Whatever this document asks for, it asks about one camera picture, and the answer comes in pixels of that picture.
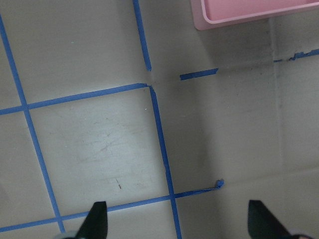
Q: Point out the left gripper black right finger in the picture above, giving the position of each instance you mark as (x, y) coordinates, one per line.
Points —
(262, 224)

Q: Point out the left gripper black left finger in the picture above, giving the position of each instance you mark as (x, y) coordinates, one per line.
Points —
(95, 225)

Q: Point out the pink plastic box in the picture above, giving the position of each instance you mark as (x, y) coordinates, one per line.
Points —
(210, 14)

